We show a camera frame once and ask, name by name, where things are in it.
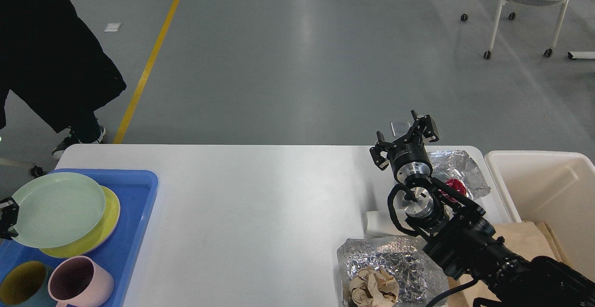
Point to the foil sheet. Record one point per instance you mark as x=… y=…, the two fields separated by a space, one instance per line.
x=458 y=165
x=419 y=278

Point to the light green plate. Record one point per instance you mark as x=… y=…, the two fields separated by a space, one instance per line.
x=57 y=209

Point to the foil sheet back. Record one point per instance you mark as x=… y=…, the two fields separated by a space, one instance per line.
x=458 y=165

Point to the small clear plastic piece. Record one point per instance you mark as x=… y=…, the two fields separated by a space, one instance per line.
x=399 y=129

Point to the white bar on floor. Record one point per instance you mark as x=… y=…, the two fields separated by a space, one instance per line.
x=581 y=55

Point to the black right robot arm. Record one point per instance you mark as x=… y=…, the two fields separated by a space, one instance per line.
x=459 y=239

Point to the blue plastic tray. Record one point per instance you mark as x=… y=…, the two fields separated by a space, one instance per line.
x=137 y=191

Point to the person in black coat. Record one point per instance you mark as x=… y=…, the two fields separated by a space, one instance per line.
x=53 y=62

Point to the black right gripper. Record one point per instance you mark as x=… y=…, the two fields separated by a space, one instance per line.
x=410 y=158

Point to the crumpled foil sheet front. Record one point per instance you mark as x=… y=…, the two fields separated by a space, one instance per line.
x=419 y=278

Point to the brown paper bag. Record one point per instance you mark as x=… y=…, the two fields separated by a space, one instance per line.
x=527 y=239

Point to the white plastic bin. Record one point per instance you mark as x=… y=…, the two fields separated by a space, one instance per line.
x=556 y=188

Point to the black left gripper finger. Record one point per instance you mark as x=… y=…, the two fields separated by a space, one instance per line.
x=9 y=211

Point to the pink mug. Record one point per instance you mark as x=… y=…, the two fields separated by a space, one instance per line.
x=80 y=282

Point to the crumpled brown paper ball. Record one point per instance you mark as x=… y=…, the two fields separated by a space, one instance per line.
x=374 y=288

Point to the left black white sneaker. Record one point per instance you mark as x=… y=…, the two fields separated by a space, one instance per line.
x=72 y=139

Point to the white furniture leg with caster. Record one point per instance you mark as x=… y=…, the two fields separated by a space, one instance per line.
x=33 y=169

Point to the yellow plate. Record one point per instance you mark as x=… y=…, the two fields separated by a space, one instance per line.
x=97 y=236

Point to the teal mug yellow inside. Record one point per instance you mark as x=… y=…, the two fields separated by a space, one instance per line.
x=26 y=286

